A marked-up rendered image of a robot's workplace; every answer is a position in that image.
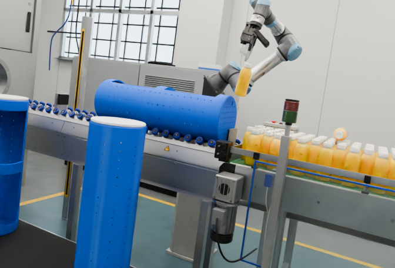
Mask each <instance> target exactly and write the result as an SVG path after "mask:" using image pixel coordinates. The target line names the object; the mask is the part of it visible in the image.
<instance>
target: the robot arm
mask: <svg viewBox="0 0 395 268"><path fill-rule="evenodd" d="M249 3H250V4H251V7H252V8H253V9H254V11H253V15H252V17H251V20H250V22H246V26H245V30H243V32H242V35H241V37H240V41H241V42H240V43H242V44H244V45H246V46H245V47H242V48H240V54H242V55H243V56H245V61H247V60H248V59H249V56H250V54H251V53H252V50H253V47H254V46H255V43H256V40H257V39H258V40H259V41H260V42H261V43H262V45H263V46H264V47H265V48H267V47H268V46H269V45H270V42H269V41H268V40H267V39H266V38H265V37H264V36H263V35H262V33H261V32H260V31H259V30H261V28H262V26H263V25H264V26H265V27H267V28H269V29H270V31H271V33H272V35H273V36H274V38H275V40H276V42H277V44H278V47H277V48H276V51H275V52H273V53H272V54H271V55H270V56H268V57H267V58H266V59H264V60H263V61H261V63H259V64H258V65H256V66H255V67H254V68H252V69H251V70H252V77H251V79H250V83H249V87H248V90H247V94H248V93H250V91H251V87H252V86H253V85H254V82H256V81H257V80H258V79H260V78H261V77H262V76H264V75H265V74H267V73H268V72H269V71H271V70H272V69H273V68H275V67H276V66H277V65H279V64H280V63H282V62H287V61H294V60H296V59H297V58H298V57H299V56H300V55H301V53H302V47H301V45H300V43H299V42H298V41H297V39H296V38H295V37H294V35H293V34H292V33H291V32H290V31H289V30H288V29H287V28H286V27H285V26H284V24H283V23H281V22H279V20H278V19H277V18H276V16H275V15H274V13H273V12H272V11H271V10H270V4H271V1H270V0H250V1H249ZM241 70H242V67H241V66H240V65H239V64H238V63H236V62H235V61H231V62H230V63H228V64H227V65H226V66H225V67H224V68H222V69H221V70H220V71H219V72H217V73H214V74H213V75H210V76H209V77H208V80H209V82H210V84H211V85H212V87H213V88H214V89H215V90H216V91H217V92H219V93H222V92H223V91H224V89H225V88H226V87H227V85H228V84H230V86H231V88H232V90H233V91H234V92H235V89H236V84H237V80H238V78H239V74H240V71H241Z"/></svg>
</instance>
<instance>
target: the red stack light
mask: <svg viewBox="0 0 395 268"><path fill-rule="evenodd" d="M299 104H300V103H298V102H289V101H285V102H284V108H283V110H288V111H294V112H298V111H299Z"/></svg>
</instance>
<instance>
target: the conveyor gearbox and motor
mask: <svg viewBox="0 0 395 268"><path fill-rule="evenodd" d="M243 181H244V176H242V175H237V174H234V173H229V172H221V173H218V174H216V176H215V184H214V189H213V197H212V200H213V201H214V207H213V210H212V218H211V230H210V238H211V239H212V240H213V241H214V242H216V243H217V245H218V248H219V251H220V254H221V255H222V257H223V258H224V259H225V260H226V261H227V262H229V263H234V262H238V261H240V260H242V258H239V259H237V260H234V261H230V260H228V259H227V258H225V257H224V255H223V253H222V251H221V248H220V244H228V243H230V242H232V240H233V232H234V230H235V222H236V215H237V207H238V206H240V204H241V201H240V199H241V196H242V189H243Z"/></svg>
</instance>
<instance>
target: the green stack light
mask: <svg viewBox="0 0 395 268"><path fill-rule="evenodd" d="M297 116H298V112H294V111H288V110H283V114H282V122H287V123H297Z"/></svg>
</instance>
